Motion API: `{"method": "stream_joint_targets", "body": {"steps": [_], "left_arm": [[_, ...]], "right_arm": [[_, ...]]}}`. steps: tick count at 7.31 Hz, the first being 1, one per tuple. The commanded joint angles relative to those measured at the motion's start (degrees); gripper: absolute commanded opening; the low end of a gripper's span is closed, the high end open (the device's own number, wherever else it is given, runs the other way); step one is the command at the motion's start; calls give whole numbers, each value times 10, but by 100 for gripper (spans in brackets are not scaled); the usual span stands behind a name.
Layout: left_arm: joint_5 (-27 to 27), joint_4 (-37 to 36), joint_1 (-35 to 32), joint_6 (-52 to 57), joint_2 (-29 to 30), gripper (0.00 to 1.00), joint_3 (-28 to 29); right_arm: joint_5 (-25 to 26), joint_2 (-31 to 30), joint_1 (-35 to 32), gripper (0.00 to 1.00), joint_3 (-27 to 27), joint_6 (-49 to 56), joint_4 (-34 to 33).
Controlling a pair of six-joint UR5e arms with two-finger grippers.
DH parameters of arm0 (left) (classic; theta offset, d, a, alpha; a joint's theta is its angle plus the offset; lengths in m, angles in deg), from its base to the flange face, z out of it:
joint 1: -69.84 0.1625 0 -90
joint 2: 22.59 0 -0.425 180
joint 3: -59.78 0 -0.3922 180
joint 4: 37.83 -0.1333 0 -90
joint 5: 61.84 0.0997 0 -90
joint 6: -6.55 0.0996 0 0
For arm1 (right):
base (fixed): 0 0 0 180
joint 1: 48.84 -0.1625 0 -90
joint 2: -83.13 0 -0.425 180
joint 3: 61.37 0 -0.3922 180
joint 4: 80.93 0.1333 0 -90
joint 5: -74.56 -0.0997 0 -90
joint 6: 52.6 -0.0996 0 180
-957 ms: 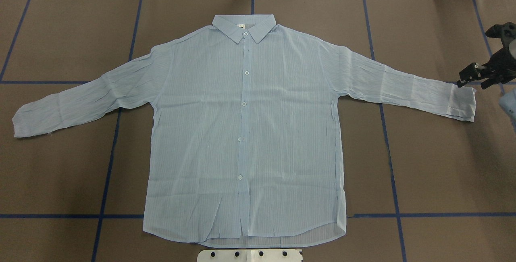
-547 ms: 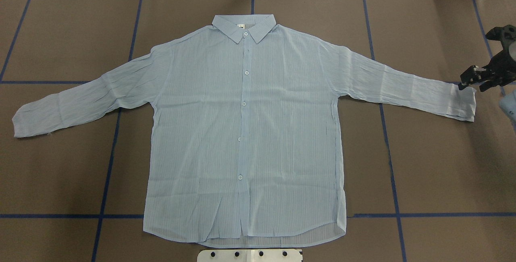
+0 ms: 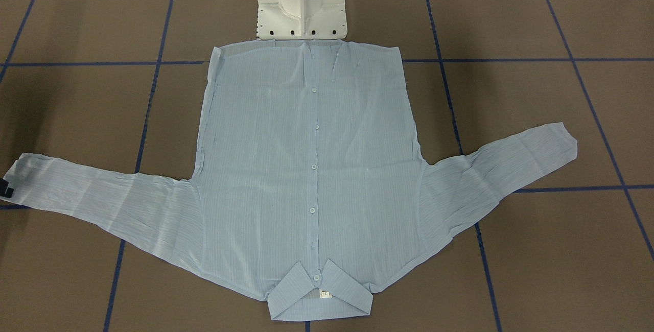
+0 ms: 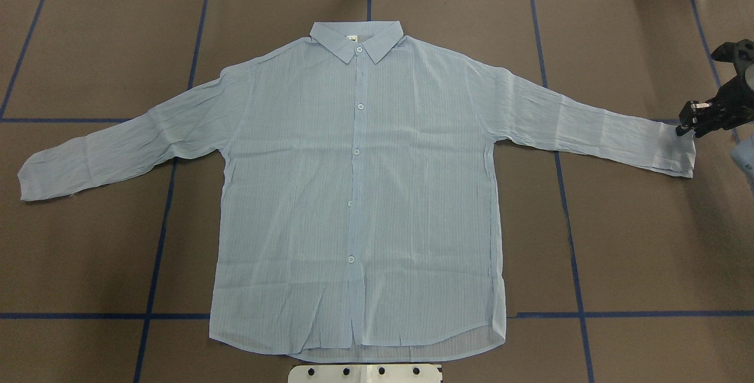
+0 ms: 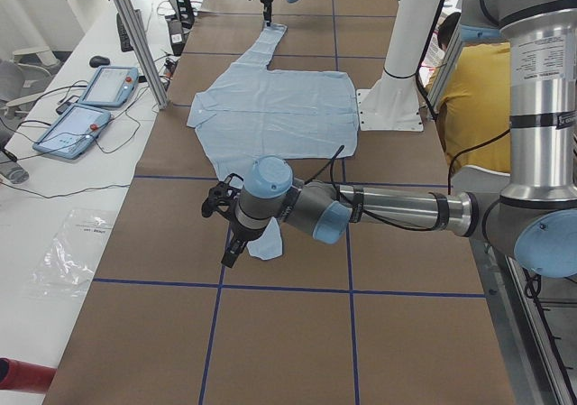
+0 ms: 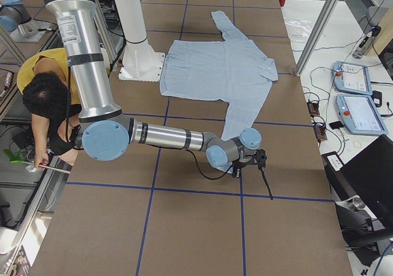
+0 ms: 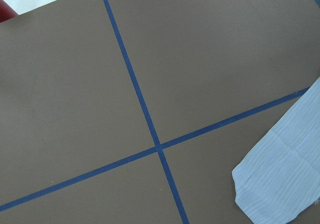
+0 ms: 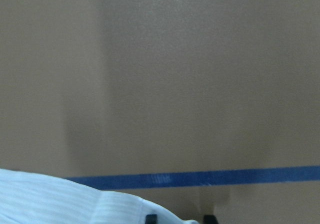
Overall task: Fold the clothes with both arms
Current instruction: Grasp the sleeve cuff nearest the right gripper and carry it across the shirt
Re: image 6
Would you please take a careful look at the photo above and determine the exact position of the black laptop computer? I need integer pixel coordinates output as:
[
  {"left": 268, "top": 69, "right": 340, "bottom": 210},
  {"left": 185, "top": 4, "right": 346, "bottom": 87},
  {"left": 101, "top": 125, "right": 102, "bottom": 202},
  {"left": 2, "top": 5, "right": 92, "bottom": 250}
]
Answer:
[{"left": 341, "top": 135, "right": 392, "bottom": 227}]

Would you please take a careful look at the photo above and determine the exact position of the black cable on desk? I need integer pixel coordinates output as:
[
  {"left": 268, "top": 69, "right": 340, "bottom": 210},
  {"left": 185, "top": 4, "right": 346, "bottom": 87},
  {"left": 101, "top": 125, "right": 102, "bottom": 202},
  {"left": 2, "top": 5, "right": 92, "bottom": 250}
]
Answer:
[{"left": 309, "top": 65, "right": 338, "bottom": 88}]

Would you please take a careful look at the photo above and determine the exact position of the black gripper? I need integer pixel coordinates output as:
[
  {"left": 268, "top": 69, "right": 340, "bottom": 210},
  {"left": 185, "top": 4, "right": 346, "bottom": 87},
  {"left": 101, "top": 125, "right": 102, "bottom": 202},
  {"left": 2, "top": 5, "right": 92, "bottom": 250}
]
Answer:
[{"left": 255, "top": 149, "right": 274, "bottom": 200}]

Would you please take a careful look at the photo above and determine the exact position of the person in yellow shirt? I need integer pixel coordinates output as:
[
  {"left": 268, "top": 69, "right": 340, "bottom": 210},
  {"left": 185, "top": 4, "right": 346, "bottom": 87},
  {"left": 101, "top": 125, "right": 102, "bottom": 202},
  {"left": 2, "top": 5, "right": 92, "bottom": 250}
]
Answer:
[{"left": 17, "top": 48, "right": 82, "bottom": 168}]

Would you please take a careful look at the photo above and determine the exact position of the clear plastic bag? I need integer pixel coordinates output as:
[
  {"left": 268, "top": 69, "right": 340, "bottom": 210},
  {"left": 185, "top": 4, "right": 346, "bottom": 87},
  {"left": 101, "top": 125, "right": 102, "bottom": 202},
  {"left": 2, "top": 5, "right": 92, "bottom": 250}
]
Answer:
[{"left": 285, "top": 19, "right": 313, "bottom": 42}]

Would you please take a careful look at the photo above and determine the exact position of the orange circuit board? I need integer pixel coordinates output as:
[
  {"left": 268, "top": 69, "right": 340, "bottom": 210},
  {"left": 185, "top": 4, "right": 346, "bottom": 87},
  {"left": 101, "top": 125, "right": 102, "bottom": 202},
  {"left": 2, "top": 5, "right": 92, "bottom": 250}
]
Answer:
[
  {"left": 313, "top": 123, "right": 327, "bottom": 143},
  {"left": 306, "top": 101, "right": 320, "bottom": 116}
]

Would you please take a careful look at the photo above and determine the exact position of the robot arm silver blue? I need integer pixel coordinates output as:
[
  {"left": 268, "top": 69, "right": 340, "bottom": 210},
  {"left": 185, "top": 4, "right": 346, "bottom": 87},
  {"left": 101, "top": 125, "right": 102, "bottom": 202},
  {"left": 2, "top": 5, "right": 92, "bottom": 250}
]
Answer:
[{"left": 44, "top": 0, "right": 267, "bottom": 178}]

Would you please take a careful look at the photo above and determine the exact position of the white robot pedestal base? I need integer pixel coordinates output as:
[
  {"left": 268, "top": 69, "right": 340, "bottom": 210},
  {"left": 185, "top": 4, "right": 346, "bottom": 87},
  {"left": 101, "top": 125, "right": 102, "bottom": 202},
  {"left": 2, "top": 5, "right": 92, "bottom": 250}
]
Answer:
[{"left": 114, "top": 0, "right": 165, "bottom": 82}]

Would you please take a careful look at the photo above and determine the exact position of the teach pendant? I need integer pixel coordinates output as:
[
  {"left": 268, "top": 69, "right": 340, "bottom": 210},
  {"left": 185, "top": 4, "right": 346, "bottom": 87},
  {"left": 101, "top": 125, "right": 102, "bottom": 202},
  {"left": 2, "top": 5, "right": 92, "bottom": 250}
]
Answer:
[
  {"left": 333, "top": 61, "right": 373, "bottom": 96},
  {"left": 335, "top": 93, "right": 388, "bottom": 136}
]

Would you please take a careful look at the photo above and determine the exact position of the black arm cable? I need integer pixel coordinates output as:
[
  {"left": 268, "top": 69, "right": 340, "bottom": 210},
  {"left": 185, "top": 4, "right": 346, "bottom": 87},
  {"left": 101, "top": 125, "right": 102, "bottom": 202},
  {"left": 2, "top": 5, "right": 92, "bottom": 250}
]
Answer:
[{"left": 189, "top": 149, "right": 239, "bottom": 181}]

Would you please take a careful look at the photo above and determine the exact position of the upper teach pendant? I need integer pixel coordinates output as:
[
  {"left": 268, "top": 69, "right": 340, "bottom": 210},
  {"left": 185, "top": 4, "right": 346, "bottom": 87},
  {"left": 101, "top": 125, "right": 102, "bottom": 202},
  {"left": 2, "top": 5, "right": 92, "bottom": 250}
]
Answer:
[{"left": 333, "top": 61, "right": 373, "bottom": 96}]

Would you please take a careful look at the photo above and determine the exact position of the aluminium frame post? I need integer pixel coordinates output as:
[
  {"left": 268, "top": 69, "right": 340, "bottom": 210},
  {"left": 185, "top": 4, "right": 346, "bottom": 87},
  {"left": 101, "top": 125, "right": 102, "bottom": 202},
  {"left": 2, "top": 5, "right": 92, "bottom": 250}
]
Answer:
[{"left": 294, "top": 0, "right": 339, "bottom": 77}]

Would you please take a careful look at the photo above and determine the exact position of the light blue striped shirt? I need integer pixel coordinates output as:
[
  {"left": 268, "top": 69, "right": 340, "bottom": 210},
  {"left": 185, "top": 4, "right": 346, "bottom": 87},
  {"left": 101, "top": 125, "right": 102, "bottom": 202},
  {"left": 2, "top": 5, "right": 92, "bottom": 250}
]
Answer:
[{"left": 160, "top": 10, "right": 278, "bottom": 140}]

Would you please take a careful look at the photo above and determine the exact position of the green handled tool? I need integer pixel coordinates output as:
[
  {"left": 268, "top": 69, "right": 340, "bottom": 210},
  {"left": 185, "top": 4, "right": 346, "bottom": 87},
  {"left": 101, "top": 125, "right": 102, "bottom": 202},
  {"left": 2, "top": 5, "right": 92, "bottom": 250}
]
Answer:
[{"left": 3, "top": 149, "right": 24, "bottom": 164}]

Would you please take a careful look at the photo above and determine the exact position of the lower teach pendant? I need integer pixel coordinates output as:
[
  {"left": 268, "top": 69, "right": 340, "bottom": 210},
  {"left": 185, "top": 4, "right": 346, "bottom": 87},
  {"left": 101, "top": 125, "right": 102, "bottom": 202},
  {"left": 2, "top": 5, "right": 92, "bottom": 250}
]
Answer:
[{"left": 335, "top": 93, "right": 388, "bottom": 136}]

